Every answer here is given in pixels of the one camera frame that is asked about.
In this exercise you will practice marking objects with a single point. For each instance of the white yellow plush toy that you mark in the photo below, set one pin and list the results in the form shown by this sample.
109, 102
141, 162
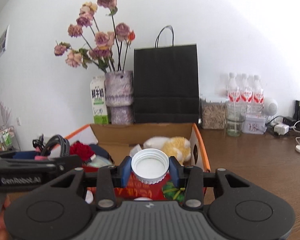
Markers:
179, 147

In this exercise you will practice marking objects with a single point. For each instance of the black paper shopping bag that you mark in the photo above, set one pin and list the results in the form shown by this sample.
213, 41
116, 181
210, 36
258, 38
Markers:
166, 85

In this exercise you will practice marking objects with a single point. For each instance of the water bottle red label left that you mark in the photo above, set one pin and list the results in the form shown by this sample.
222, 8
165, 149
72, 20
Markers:
234, 92

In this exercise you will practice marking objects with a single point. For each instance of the white plastic jar lid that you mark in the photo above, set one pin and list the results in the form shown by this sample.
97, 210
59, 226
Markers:
150, 165

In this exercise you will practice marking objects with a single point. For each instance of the red orange cardboard box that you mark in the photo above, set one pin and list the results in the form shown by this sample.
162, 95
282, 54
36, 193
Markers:
118, 140

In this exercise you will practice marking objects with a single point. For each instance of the translucent plastic wrap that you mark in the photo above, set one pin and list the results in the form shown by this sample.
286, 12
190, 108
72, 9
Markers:
98, 161

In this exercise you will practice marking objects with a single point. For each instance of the water bottle red label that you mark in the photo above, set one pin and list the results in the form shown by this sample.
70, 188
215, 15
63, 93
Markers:
258, 96
234, 92
246, 93

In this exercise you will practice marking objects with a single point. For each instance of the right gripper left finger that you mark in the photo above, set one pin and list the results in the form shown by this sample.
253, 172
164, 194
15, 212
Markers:
76, 204

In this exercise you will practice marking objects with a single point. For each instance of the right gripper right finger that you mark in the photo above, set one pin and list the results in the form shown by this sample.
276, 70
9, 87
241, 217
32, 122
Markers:
223, 204

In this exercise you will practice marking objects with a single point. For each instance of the white green milk carton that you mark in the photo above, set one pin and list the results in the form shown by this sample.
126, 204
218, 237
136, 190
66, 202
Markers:
98, 100

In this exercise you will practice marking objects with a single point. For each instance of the water bottle red label middle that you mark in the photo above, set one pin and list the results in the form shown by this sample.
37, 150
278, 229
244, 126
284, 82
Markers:
246, 93

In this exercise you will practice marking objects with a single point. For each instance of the purple ceramic vase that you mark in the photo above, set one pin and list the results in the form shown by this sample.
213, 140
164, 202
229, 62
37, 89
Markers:
119, 96

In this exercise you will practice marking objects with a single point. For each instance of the dried pink rose bouquet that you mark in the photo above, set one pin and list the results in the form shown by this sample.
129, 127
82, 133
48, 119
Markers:
105, 49

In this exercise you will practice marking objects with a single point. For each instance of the white power adapter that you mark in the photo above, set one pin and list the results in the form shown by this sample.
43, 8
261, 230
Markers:
281, 129

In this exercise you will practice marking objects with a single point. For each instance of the black charger blocks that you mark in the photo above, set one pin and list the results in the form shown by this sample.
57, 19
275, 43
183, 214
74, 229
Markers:
294, 121

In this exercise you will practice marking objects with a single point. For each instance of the white round speaker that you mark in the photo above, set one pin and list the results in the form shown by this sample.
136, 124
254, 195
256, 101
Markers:
270, 106

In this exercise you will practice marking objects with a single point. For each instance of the person hand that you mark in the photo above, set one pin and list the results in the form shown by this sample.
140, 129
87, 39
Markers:
3, 232

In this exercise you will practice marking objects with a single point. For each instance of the water bottle red label right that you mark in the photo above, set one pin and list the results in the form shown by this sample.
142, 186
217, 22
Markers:
258, 96

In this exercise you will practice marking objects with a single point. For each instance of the red artificial rose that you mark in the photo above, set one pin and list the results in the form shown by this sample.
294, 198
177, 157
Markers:
85, 152

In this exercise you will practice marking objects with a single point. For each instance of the clear glass cup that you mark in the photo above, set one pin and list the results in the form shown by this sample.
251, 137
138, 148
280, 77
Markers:
235, 117

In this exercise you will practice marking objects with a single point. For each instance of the white tin box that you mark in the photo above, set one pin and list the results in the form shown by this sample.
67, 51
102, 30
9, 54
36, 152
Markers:
254, 124

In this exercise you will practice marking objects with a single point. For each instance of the wall poster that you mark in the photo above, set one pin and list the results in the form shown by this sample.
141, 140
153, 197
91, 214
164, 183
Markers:
4, 40

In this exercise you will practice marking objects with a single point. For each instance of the clear jar of seeds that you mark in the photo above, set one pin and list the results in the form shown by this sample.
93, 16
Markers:
213, 112

